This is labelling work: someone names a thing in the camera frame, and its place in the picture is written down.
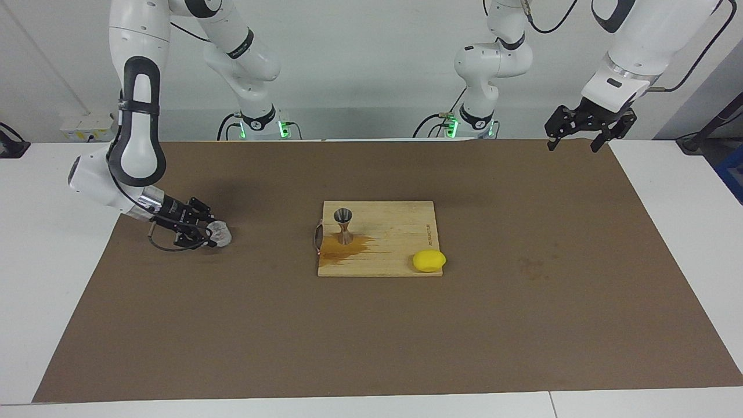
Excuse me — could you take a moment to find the yellow lemon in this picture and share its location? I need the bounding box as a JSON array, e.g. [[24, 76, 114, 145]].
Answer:
[[412, 250, 447, 273]]

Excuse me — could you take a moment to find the brown table mat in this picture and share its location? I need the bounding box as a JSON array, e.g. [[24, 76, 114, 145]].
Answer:
[[32, 138, 743, 403]]

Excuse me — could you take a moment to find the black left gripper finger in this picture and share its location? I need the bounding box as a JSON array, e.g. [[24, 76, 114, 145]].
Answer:
[[544, 104, 579, 152], [590, 109, 638, 153]]

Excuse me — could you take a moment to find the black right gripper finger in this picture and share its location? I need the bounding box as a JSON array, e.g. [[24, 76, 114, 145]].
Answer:
[[174, 229, 218, 249], [186, 197, 219, 225]]

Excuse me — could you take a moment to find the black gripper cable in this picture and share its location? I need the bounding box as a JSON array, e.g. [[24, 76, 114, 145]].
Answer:
[[522, 0, 739, 93], [148, 224, 207, 252]]

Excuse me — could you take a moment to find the blue crate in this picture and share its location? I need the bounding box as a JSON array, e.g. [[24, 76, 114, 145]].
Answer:
[[714, 145, 743, 205]]

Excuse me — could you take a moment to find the small clear glass cup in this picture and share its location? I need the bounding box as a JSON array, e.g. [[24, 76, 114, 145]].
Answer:
[[208, 220, 233, 246]]

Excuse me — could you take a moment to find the steel double jigger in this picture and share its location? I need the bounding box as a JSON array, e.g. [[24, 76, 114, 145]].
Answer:
[[333, 208, 355, 246]]

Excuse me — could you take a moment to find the white wall socket box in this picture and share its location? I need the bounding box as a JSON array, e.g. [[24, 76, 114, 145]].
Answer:
[[60, 113, 114, 142]]

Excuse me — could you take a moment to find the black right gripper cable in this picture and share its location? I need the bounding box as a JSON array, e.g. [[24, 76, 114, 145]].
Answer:
[[148, 224, 207, 252]]

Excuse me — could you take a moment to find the bamboo cutting board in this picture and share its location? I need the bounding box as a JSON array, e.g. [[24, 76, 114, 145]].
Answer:
[[313, 201, 443, 278]]

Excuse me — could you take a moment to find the black stand pole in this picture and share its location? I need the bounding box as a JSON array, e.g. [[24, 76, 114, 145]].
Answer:
[[676, 96, 743, 154]]

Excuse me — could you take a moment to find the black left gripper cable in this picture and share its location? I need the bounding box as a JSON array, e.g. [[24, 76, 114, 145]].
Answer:
[[522, 0, 739, 93]]

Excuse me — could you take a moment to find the black clamp mount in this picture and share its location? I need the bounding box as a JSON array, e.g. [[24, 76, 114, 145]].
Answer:
[[0, 122, 31, 158]]

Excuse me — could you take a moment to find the black base cable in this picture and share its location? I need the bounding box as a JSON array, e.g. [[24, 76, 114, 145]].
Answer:
[[217, 112, 242, 141], [413, 90, 468, 139]]

